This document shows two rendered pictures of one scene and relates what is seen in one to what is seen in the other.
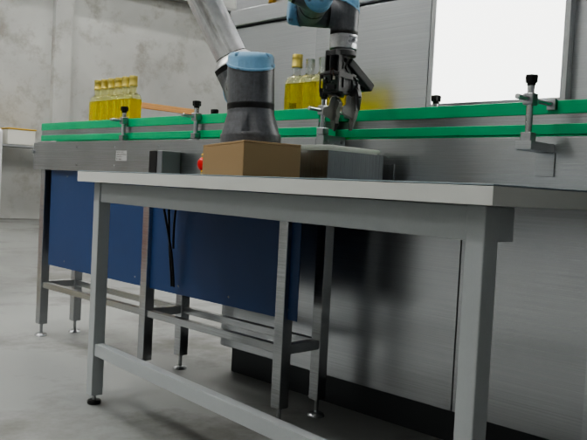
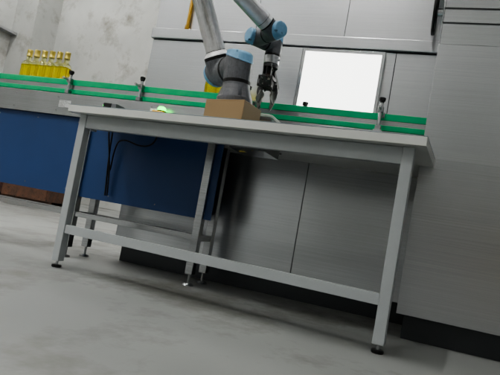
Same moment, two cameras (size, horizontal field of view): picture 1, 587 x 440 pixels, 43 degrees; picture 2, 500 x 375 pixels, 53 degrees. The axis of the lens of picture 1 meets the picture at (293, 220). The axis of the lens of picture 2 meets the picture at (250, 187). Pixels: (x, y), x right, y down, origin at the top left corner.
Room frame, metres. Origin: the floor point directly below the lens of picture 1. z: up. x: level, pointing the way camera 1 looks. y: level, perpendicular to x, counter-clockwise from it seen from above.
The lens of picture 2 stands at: (-0.05, 0.92, 0.37)
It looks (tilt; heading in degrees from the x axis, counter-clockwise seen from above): 4 degrees up; 334
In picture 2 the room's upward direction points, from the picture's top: 10 degrees clockwise
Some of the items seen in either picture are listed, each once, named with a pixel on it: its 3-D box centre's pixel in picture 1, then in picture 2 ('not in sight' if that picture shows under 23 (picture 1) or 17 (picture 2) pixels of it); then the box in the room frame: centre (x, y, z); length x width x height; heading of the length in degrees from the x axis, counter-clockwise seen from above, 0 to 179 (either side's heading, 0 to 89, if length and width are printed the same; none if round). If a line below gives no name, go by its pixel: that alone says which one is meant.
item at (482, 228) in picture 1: (236, 333); (211, 216); (1.85, 0.13, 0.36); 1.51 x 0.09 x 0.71; 40
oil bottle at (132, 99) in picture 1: (132, 109); (63, 75); (3.15, 0.70, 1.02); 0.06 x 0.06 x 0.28; 45
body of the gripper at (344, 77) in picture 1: (340, 73); (268, 77); (2.04, -0.11, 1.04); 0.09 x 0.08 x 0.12; 136
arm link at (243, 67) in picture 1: (250, 78); (237, 66); (1.88, 0.12, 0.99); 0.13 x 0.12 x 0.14; 8
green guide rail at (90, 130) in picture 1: (149, 127); (94, 88); (2.82, 0.55, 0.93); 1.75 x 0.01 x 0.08; 45
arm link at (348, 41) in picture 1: (344, 44); (271, 61); (2.04, -0.11, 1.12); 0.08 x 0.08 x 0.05
